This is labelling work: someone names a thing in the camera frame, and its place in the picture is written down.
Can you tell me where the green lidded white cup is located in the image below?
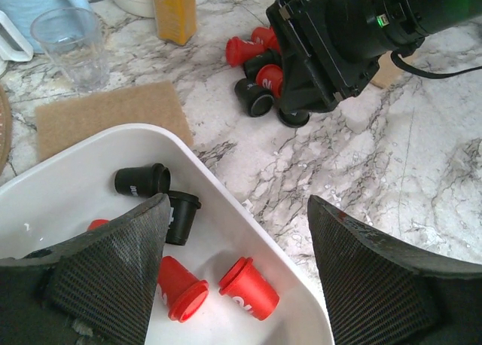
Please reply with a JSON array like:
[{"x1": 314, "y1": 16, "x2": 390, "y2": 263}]
[{"x1": 0, "y1": 11, "x2": 34, "y2": 75}]

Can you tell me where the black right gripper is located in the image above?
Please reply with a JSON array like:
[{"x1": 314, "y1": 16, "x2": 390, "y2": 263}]
[{"x1": 267, "y1": 0, "x2": 481, "y2": 113}]

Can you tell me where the black coffee capsule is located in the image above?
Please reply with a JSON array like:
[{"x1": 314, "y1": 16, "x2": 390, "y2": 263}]
[{"x1": 114, "y1": 163, "x2": 171, "y2": 198}]

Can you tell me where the black coffee capsule number four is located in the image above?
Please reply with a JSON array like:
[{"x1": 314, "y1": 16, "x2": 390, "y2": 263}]
[{"x1": 165, "y1": 191, "x2": 202, "y2": 246}]

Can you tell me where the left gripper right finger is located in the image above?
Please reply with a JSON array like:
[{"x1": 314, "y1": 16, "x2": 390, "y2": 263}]
[{"x1": 307, "y1": 195, "x2": 481, "y2": 344}]

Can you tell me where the clear glass cup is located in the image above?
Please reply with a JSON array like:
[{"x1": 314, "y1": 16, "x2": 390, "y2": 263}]
[{"x1": 30, "y1": 7, "x2": 109, "y2": 92}]

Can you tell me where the orange spice bottle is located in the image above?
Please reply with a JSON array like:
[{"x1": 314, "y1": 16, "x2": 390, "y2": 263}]
[{"x1": 153, "y1": 0, "x2": 197, "y2": 46}]

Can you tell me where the blue mug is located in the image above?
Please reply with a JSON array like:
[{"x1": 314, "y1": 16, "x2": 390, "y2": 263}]
[{"x1": 1, "y1": 0, "x2": 91, "y2": 53}]

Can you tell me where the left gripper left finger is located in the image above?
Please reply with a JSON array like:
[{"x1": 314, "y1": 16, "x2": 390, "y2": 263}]
[{"x1": 1, "y1": 194, "x2": 170, "y2": 344}]

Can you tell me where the pink striped towel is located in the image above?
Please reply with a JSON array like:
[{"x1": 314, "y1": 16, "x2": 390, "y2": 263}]
[{"x1": 0, "y1": 86, "x2": 12, "y2": 173}]

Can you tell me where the tan scouring pad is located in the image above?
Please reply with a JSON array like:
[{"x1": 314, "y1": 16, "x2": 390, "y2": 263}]
[
  {"x1": 371, "y1": 52, "x2": 404, "y2": 89},
  {"x1": 35, "y1": 81, "x2": 194, "y2": 161}
]

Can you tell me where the pile of coffee capsules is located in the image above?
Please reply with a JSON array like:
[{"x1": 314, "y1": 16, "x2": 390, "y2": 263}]
[{"x1": 225, "y1": 26, "x2": 310, "y2": 128}]

